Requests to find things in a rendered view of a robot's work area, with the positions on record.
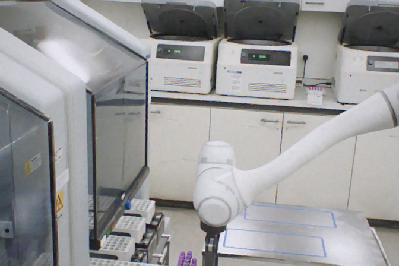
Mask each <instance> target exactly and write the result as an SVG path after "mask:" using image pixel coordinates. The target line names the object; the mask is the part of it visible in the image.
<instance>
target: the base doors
mask: <svg viewBox="0 0 399 266"><path fill-rule="evenodd" d="M150 111H151V112H158V111H160V113H151V114H150V167H149V168H150V173H149V198H159V199H167V200H181V201H193V191H194V186H195V183H196V168H197V163H198V156H199V154H200V152H201V149H202V147H203V145H204V144H205V143H207V142H209V133H210V141H224V142H227V143H229V144H231V145H232V147H233V151H234V154H235V159H236V168H238V169H240V170H242V171H250V170H252V169H256V168H257V167H261V166H263V165H265V164H267V163H269V162H270V161H273V160H274V159H276V157H278V156H279V155H280V154H282V153H283V152H285V151H286V150H288V149H289V148H290V147H292V146H293V144H295V143H297V142H298V141H300V140H301V139H302V138H304V137H305V136H307V135H308V134H309V133H310V132H312V131H313V130H314V129H316V128H317V127H319V126H321V125H322V124H324V123H325V122H326V121H328V120H330V119H332V118H334V117H335V116H320V115H302V114H292V113H285V114H283V113H270V112H255V111H246V110H239V109H223V108H215V107H212V108H211V116H210V107H196V106H178V105H168V104H150ZM166 118H175V119H179V121H171V120H166ZM263 118H264V119H265V120H274V121H276V119H277V120H278V121H279V123H275V122H267V121H261V119H263ZM282 120H283V128H282ZM288 120H290V121H296V122H302V121H304V123H305V124H297V123H287V121H288ZM239 125H252V126H255V128H242V127H239ZM287 127H288V130H286V128H287ZM276 128H279V130H276ZM281 128H282V135H281ZM388 135H395V136H399V126H398V127H396V128H391V129H385V130H380V131H375V132H368V133H365V134H363V135H358V136H357V137H356V136H355V137H351V138H348V139H346V140H343V141H341V142H338V143H337V144H335V145H334V146H333V147H331V148H329V149H327V150H326V151H325V152H323V153H322V154H320V155H319V156H317V157H316V158H315V159H313V160H312V161H310V162H309V163H308V164H306V165H304V166H303V167H301V168H300V169H299V170H298V171H297V172H294V173H293V174H292V175H290V176H289V177H288V178H286V179H285V180H282V181H281V182H280V183H278V185H275V186H273V187H271V188H269V189H267V190H266V191H264V192H262V193H261V194H259V195H257V196H256V197H255V198H254V199H253V200H252V201H257V202H270V203H278V204H292V205H299V206H307V207H320V208H334V209H342V210H356V211H364V213H365V216H366V218H372V219H384V220H398V221H399V138H387V137H388ZM280 142H281V150H280ZM355 144H356V146H355ZM354 149H355V150H354ZM353 159H354V160H353ZM352 168H353V170H352ZM350 182H351V184H350ZM349 187H350V188H349ZM276 190H277V198H276ZM348 197H349V198H348Z"/></svg>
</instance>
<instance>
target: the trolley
mask: <svg viewBox="0 0 399 266"><path fill-rule="evenodd" d="M372 232H373V233H372ZM373 235H374V236H373ZM374 237H375V238H374ZM375 239H376V241H375ZM376 242H377V244H378V246H377V244H376ZM218 248H219V250H218V252H219V253H220V256H217V257H222V258H234V259H245V260H253V261H265V262H271V263H277V264H289V265H301V266H385V264H386V266H391V264H390V262H389V261H388V258H387V255H386V253H385V251H384V248H383V246H382V243H381V240H379V237H378V234H377V232H376V229H375V228H373V227H369V224H368V221H367V219H366V216H365V213H364V211H356V210H342V209H334V208H320V207H307V206H299V205H292V204H278V203H270V202H257V201H252V202H251V206H250V207H249V208H247V209H245V210H243V211H242V212H241V213H240V214H239V215H238V216H236V217H235V218H234V219H233V220H232V221H231V222H230V223H228V224H227V230H226V231H225V232H223V233H221V234H220V241H219V245H218ZM378 248H379V249H378ZM379 250H380V251H381V253H382V255H381V253H380V251H379ZM382 256H383V259H384V260H383V259H382ZM384 261H385V263H384Z"/></svg>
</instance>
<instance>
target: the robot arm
mask: <svg viewBox="0 0 399 266"><path fill-rule="evenodd" d="M398 126H399V82H397V83H395V84H393V85H391V86H389V87H387V88H385V89H384V90H381V91H379V92H377V93H376V94H374V95H373V96H370V97H369V98H367V99H366V100H365V101H364V102H361V103H359V104H357V105H356V106H354V107H352V108H351V109H348V110H347V111H346V112H344V113H342V114H340V115H338V116H336V117H334V118H332V119H330V120H328V121H326V122H325V123H324V124H322V125H321V126H319V127H317V128H316V129H314V130H313V131H312V132H310V133H309V134H308V135H307V136H305V137H304V138H302V139H301V140H300V141H298V142H297V143H295V144H293V146H292V147H290V148H289V149H288V150H286V151H285V152H283V153H282V154H280V155H279V156H278V157H276V159H274V160H273V161H270V162H269V163H267V164H265V165H263V166H261V167H257V168H256V169H252V170H250V171H242V170H240V169H238V168H236V159H235V154H234V151H233V147H232V145H231V144H229V143H227V142H224V141H210V142H207V143H205V144H204V145H203V147H202V149H201V152H200V153H199V156H198V163H197V168H196V183H195V186H194V191H193V203H194V208H195V210H196V212H197V214H198V217H199V219H201V222H200V223H199V226H200V227H201V230H202V231H204V232H206V236H205V265H204V266H218V261H219V257H218V256H220V253H219V252H218V250H219V241H220V234H221V233H223V232H225V231H226V230H227V224H228V223H230V222H231V221H232V220H233V219H234V218H235V217H236V216H238V215H239V214H240V213H241V212H242V211H243V210H245V209H247V208H249V207H250V206H251V202H252V200H253V199H254V198H255V197H256V196H257V195H259V194H261V193H262V192H264V191H266V190H267V189H269V188H271V187H273V186H275V185H277V184H278V183H280V182H281V181H282V180H285V179H286V178H288V177H289V176H290V175H292V174H293V173H294V172H297V171H298V170H299V169H300V168H301V167H303V166H304V165H306V164H308V163H309V162H311V161H312V160H313V159H315V158H316V157H317V156H319V155H320V154H322V153H323V152H325V151H326V150H327V149H329V148H331V147H333V146H334V145H335V144H337V143H339V142H341V141H343V140H346V139H348V138H351V137H355V136H358V135H363V134H365V133H368V132H375V131H380V130H385V129H391V128H396V127H398Z"/></svg>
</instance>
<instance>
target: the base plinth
mask: <svg viewBox="0 0 399 266"><path fill-rule="evenodd" d="M149 200H152V201H155V206H159V207H172V208H184V209H192V210H195V208H194V203H193V201H181V200H172V199H159V198H149ZM366 219H367V221H368V224H369V226H372V227H384V228H392V229H399V221H398V220H384V219H377V218H366Z"/></svg>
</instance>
